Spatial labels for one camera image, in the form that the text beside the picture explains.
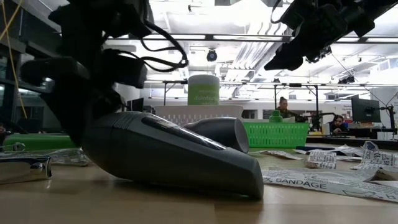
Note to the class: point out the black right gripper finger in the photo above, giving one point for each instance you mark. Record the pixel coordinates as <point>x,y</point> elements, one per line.
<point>290,52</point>
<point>284,64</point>

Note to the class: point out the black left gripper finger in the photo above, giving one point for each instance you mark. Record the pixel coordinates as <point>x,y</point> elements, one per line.
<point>107,104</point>
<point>74,121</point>

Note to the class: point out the small green bottle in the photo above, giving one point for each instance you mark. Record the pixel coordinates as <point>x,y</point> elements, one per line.
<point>275,117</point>
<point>37,142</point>

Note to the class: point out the white bandage packet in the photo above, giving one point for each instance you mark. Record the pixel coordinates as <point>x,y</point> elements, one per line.
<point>311,183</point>
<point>381,157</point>
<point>321,160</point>
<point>280,154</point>
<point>348,151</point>
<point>301,152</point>

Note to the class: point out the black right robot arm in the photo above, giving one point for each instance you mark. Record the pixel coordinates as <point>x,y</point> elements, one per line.
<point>382,9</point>

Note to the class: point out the black computer monitor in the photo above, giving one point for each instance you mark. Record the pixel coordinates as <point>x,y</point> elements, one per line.
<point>365,109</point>
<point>136,105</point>

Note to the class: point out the plastic-wrapped silver nail clipper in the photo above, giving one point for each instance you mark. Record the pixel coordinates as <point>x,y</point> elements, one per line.
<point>68,157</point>

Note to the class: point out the person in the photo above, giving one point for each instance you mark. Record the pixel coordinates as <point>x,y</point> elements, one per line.
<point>338,124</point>
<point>283,107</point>

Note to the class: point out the long overhead light bar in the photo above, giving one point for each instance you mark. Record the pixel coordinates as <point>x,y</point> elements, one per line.
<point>242,37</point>

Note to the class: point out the green perforated plastic basket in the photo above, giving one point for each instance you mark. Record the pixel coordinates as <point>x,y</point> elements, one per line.
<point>276,135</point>

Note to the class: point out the white cup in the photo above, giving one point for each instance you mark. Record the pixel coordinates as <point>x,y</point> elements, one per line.
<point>326,128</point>

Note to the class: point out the green white disinfecting wipes canister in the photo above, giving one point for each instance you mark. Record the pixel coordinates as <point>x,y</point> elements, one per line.
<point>203,90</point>

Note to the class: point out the white perforated plastic basket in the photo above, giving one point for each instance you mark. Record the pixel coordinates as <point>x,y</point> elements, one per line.
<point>199,112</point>

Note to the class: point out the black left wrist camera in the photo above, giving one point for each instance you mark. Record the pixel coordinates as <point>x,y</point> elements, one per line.
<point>127,70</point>

